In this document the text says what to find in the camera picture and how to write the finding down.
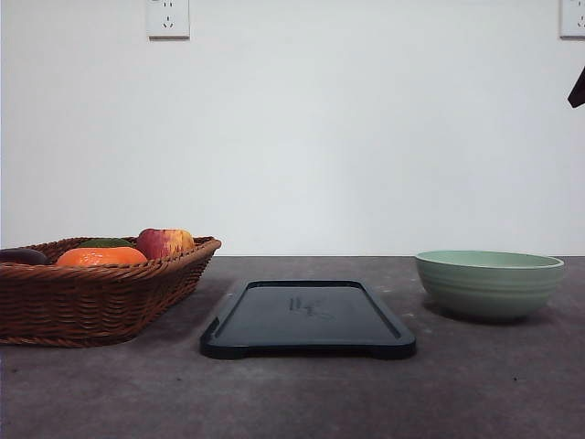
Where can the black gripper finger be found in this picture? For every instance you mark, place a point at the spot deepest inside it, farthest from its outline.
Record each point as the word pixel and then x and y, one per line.
pixel 576 96

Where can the light green ceramic bowl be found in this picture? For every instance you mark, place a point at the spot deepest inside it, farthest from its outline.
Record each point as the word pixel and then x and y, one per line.
pixel 487 285

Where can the brown wicker basket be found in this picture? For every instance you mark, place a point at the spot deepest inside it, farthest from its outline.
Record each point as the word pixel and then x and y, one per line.
pixel 63 305

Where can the dark teal rectangular tray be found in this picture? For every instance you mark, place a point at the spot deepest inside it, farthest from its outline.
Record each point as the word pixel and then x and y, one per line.
pixel 305 318

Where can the red yellow apple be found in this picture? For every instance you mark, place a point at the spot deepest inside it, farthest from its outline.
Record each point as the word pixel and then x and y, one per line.
pixel 164 243

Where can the green avocado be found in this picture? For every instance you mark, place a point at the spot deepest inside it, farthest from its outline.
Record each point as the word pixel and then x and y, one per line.
pixel 106 243

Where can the orange mandarin fruit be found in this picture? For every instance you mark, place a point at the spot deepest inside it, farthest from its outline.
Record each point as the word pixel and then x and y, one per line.
pixel 82 256

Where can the dark purple plum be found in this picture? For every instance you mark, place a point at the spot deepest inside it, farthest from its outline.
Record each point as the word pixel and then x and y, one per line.
pixel 23 256

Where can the white wall socket right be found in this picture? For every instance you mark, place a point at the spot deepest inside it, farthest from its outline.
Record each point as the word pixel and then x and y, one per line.
pixel 572 21

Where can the white wall socket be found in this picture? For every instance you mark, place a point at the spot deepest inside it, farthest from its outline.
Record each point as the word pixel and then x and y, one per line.
pixel 572 21
pixel 168 21

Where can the white wall socket left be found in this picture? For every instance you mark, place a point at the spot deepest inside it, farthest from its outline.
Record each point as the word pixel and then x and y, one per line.
pixel 168 21

